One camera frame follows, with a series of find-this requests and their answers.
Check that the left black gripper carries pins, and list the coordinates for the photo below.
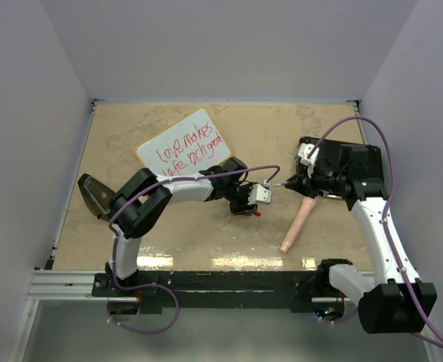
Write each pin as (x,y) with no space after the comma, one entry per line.
(244,207)

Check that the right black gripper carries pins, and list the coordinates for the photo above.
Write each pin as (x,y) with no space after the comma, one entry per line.
(304,184)

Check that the yellow framed whiteboard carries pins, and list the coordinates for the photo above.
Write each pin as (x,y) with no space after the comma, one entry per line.
(190,145)

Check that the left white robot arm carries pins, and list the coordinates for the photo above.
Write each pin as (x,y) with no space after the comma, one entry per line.
(136,207)

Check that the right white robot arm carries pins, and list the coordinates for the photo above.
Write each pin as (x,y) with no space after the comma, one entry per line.
(396,300)

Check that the pink toy microphone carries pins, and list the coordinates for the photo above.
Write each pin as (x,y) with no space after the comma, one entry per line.
(308,204)

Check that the black hard case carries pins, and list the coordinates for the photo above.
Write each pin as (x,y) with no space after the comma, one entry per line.
(366,169)

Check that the black base bar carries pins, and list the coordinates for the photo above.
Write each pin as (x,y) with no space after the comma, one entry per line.
(150,292)

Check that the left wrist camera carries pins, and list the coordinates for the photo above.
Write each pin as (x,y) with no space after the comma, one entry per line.
(259,194)

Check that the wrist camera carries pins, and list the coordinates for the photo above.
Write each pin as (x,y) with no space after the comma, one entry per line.
(308,155)
(259,194)

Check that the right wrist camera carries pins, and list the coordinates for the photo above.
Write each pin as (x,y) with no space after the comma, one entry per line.
(308,155)

